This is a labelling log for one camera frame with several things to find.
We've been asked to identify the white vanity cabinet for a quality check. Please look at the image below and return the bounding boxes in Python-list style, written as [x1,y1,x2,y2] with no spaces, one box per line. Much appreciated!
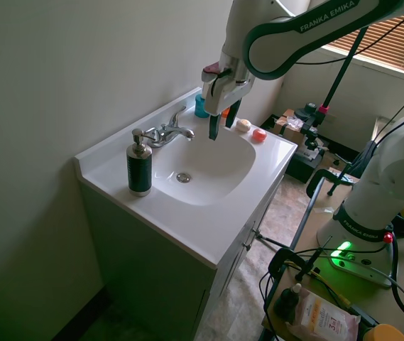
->
[79,173,288,341]

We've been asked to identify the cardboard box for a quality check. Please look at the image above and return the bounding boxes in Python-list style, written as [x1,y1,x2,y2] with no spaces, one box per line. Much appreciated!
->
[271,108,337,150]

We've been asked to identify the chrome two-handle faucet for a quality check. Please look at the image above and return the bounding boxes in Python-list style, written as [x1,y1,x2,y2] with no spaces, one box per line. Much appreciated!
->
[142,106,195,148]

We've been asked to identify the black equipment case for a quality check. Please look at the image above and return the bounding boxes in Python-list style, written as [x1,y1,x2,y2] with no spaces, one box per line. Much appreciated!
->
[285,140,330,184]

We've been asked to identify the black soap dispenser chrome pump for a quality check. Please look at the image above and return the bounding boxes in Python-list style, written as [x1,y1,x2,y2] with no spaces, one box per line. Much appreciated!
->
[126,129,153,197]

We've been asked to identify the black camera stand pole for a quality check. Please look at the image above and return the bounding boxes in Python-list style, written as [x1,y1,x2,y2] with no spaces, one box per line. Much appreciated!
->
[320,28,364,114]

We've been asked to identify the black c-clamp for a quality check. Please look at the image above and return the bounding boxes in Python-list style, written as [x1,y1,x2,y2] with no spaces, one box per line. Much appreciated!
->
[306,168,361,198]
[268,236,334,285]

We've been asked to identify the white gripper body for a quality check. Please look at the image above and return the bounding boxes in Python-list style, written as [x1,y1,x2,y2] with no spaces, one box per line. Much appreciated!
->
[201,75,253,117]

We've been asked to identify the white sink countertop with basin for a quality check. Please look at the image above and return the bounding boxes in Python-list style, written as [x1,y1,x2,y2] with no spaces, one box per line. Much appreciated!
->
[74,87,299,269]

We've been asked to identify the teal round container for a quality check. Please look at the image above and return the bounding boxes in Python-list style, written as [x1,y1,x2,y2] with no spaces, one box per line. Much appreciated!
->
[194,93,209,119]

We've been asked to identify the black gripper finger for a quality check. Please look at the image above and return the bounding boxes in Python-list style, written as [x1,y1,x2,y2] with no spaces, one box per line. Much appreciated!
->
[209,114,222,142]
[225,99,242,129]

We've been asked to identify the dark dropper bottle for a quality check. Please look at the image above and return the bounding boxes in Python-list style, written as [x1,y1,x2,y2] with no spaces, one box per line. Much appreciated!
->
[273,283,302,323]

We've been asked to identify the wet wipes pack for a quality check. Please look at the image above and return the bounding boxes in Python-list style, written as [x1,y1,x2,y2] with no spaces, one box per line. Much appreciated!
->
[285,288,361,341]

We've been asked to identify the wooden window blinds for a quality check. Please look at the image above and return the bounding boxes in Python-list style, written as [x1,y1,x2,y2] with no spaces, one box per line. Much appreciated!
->
[320,9,404,80]

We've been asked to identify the yellow round object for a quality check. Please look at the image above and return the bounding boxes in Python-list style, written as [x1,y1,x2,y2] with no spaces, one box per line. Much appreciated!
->
[364,323,404,341]

